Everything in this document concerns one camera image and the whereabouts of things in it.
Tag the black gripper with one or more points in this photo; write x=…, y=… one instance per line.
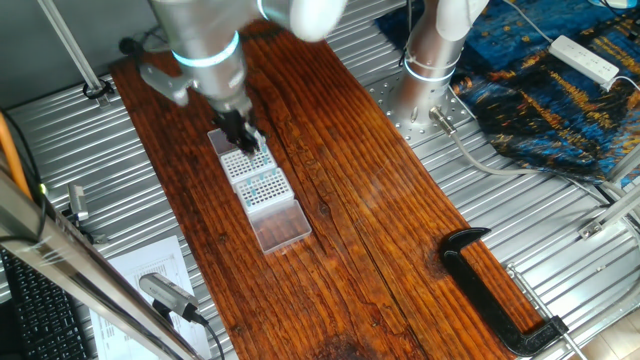
x=232, y=124

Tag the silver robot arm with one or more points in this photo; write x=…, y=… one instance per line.
x=210, y=30

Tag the white pipette tip box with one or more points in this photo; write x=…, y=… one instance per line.
x=232, y=170
x=273, y=193

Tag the brown wooden board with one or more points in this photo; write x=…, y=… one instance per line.
x=350, y=225

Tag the printed paper sheet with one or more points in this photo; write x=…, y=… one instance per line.
x=145, y=260

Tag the orange tube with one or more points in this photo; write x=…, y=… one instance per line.
x=12, y=155

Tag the black keyboard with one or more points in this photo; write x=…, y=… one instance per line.
x=40, y=320

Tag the black C-clamp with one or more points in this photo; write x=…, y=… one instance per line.
x=480, y=295

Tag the blue patterned cloth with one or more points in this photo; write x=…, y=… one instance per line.
x=550, y=110

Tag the white power strip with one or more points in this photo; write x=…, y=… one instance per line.
x=582, y=59

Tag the aluminium profile bar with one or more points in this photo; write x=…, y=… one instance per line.
x=610, y=212

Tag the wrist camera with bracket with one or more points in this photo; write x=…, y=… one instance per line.
x=162, y=82

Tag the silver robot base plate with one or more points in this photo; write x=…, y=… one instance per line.
x=387, y=107

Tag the silver depth camera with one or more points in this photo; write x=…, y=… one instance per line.
x=167, y=295

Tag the small silver camera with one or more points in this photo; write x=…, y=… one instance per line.
x=77, y=202

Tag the thin aluminium rail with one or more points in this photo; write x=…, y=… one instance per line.
x=71, y=45

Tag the steel frame bar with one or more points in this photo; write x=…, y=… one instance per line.
x=75, y=265

